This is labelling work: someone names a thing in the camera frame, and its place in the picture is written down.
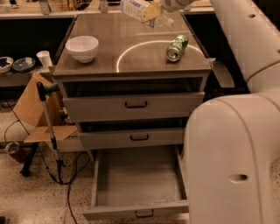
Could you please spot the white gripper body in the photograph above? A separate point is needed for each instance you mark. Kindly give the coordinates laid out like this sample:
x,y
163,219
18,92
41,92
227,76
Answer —
x,y
170,4

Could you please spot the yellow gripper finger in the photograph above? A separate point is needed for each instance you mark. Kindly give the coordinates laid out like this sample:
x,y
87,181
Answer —
x,y
153,10

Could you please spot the clear plastic bottle blue label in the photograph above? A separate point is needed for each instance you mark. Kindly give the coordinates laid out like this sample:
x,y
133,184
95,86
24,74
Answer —
x,y
133,8

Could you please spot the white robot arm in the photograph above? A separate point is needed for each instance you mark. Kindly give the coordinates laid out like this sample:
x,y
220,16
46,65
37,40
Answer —
x,y
232,141

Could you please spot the grey drawer cabinet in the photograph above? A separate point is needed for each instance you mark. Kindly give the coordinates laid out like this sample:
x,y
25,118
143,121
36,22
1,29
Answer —
x,y
131,60

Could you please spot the top grey drawer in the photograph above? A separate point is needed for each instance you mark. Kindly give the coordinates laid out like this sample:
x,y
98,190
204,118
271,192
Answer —
x,y
132,107

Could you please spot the grey drawer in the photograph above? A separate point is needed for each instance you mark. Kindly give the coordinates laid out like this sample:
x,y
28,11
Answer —
x,y
132,138
140,182
132,107

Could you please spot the middle grey drawer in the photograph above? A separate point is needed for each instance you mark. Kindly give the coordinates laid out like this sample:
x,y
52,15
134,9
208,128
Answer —
x,y
132,138

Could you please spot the bottom grey drawer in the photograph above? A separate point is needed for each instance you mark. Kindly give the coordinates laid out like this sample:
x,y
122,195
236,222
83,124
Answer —
x,y
140,182

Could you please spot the green soda can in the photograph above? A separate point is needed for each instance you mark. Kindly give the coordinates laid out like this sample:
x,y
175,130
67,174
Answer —
x,y
176,48

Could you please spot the white ceramic bowl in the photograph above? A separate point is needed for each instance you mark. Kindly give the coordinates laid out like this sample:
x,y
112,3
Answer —
x,y
83,48

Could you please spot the black office chair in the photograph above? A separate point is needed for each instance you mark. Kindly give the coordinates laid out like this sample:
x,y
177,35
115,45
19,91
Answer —
x,y
224,58

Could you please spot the white paper cup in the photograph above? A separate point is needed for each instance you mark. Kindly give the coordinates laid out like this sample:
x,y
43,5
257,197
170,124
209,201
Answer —
x,y
45,59

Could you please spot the blue patterned bowl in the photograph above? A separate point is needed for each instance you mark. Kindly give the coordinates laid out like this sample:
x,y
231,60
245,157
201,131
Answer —
x,y
24,65

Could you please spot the cardboard box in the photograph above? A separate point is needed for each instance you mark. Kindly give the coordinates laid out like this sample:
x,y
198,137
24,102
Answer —
x,y
29,109

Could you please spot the blue white small bowl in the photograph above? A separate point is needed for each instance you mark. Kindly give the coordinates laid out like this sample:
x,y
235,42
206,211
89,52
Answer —
x,y
5,64

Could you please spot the brown cup on floor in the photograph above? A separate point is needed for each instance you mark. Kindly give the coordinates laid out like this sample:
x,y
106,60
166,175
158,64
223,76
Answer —
x,y
16,151

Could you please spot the black tripod leg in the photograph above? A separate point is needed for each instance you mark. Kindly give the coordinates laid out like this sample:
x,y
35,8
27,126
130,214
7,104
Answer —
x,y
27,163

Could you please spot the grabber stick green handle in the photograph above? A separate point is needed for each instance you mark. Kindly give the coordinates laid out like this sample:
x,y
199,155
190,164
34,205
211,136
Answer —
x,y
43,91

